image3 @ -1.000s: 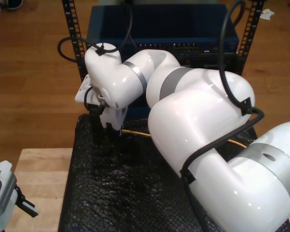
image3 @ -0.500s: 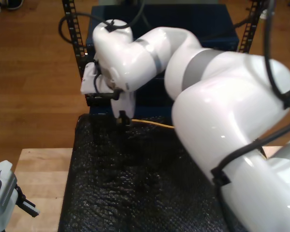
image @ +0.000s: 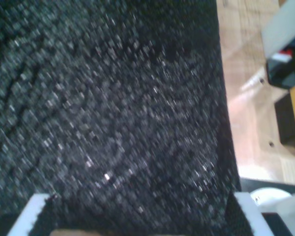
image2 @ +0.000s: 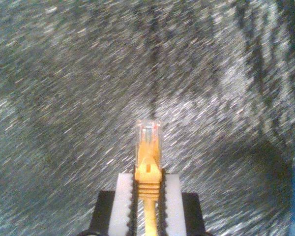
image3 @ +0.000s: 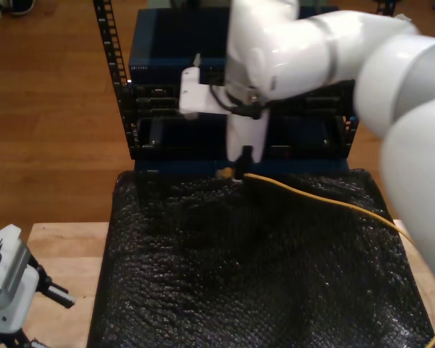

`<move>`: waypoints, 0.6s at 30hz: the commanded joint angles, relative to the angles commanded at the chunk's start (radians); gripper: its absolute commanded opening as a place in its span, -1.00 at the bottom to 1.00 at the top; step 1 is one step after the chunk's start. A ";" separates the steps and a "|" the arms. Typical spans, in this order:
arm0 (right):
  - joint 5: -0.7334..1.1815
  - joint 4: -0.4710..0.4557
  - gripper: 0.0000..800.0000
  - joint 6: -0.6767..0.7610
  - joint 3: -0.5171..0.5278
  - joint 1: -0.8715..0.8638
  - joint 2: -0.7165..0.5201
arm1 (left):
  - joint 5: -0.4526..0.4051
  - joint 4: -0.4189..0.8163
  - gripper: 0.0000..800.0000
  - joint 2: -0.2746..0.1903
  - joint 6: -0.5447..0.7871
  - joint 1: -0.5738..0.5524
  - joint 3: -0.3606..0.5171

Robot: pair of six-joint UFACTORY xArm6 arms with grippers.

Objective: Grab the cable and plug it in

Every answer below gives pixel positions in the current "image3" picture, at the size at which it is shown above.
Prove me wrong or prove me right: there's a blue rack base unit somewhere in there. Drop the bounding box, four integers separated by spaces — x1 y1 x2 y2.
133 159 351 175

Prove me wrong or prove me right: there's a black bubble wrap mat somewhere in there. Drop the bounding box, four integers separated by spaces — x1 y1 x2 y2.
88 168 435 348

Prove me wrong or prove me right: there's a dark blue shoe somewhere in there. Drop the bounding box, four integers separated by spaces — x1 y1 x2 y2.
10 0 37 15

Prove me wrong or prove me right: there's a blue network switch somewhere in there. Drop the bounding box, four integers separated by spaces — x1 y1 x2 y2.
128 7 341 86

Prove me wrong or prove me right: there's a yellow network cable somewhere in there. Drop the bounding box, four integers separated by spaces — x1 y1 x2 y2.
217 166 435 348

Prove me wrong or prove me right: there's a black rack server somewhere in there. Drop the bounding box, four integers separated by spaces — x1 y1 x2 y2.
117 81 356 120

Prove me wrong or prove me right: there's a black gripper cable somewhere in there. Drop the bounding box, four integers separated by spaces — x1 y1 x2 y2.
209 83 264 120

